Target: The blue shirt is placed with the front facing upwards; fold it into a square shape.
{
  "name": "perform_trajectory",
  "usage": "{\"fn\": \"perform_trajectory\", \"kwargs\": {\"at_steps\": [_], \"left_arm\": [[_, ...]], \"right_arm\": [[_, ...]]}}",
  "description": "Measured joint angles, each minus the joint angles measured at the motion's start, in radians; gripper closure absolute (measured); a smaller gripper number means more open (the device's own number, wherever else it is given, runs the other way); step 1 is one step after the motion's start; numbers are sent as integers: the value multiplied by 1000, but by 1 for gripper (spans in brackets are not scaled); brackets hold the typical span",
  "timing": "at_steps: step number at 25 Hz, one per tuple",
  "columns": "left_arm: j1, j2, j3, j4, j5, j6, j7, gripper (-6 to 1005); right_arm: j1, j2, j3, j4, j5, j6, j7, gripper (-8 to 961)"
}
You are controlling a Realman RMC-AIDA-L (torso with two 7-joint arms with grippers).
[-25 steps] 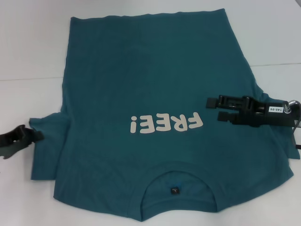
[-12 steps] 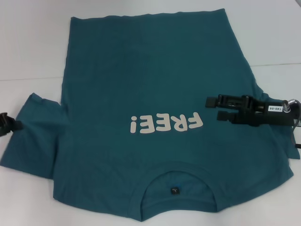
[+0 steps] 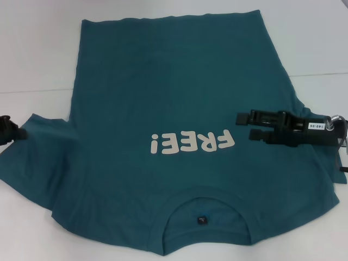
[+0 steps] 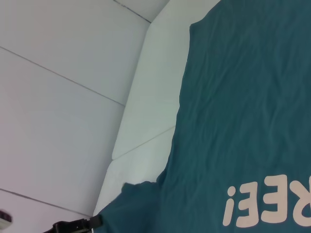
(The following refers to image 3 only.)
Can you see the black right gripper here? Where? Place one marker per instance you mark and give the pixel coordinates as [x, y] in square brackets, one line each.
[312, 137]

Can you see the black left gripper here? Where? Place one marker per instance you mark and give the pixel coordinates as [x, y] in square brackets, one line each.
[5, 130]

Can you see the teal t-shirt with FREE print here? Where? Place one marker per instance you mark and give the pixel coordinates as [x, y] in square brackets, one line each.
[163, 81]

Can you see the silver plug on right gripper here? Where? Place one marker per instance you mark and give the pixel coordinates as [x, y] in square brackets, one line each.
[333, 119]

